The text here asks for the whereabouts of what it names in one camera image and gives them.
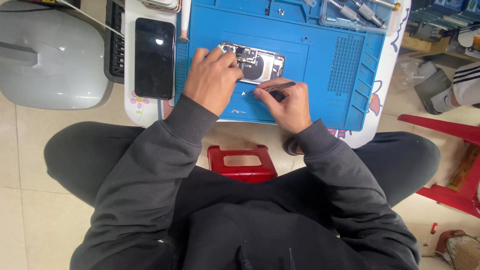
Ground person's right hand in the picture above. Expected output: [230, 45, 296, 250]
[253, 77, 314, 135]

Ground person's left hand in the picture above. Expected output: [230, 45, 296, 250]
[183, 47, 245, 117]

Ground steel tweezers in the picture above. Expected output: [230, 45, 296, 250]
[245, 81, 297, 96]

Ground phone housing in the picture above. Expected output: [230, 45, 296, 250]
[218, 41, 286, 85]

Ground person's sandalled foot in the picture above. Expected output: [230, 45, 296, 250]
[283, 135, 305, 157]

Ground blue silicone repair mat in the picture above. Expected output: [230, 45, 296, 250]
[174, 0, 387, 132]

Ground black phone screen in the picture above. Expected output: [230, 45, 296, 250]
[134, 17, 176, 101]

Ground white plastic pry tool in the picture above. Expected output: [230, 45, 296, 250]
[178, 0, 192, 42]

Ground small red plastic stool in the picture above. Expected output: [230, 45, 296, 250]
[207, 144, 278, 184]

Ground stack of phone frames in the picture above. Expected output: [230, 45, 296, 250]
[138, 0, 183, 14]

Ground silver precision screwdriver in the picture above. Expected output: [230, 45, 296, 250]
[326, 0, 367, 24]
[324, 14, 361, 28]
[350, 0, 388, 29]

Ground black plastic crate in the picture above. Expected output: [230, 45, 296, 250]
[104, 0, 126, 84]

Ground clear plastic bag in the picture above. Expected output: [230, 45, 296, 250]
[398, 58, 428, 92]

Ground person's right leg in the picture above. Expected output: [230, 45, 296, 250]
[350, 131, 442, 208]

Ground clear plastic tool tray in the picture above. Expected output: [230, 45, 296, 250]
[319, 0, 401, 34]

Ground person's dark hoodie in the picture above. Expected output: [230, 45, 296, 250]
[69, 165, 421, 270]

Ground person's left leg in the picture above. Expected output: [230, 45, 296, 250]
[43, 121, 188, 209]

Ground gold tipped screwdriver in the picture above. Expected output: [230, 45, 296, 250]
[369, 0, 401, 11]

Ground grey plastic cover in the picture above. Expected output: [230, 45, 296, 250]
[0, 0, 114, 111]

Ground cluttered wooden shelf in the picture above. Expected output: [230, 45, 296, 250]
[399, 0, 480, 63]

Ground yellow green carton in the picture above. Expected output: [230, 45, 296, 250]
[445, 144, 480, 192]

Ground red plastic chair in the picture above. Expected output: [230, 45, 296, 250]
[397, 114, 480, 219]

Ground brown patterned bag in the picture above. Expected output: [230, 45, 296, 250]
[434, 229, 480, 270]

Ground white flat cable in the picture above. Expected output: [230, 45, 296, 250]
[55, 0, 125, 37]

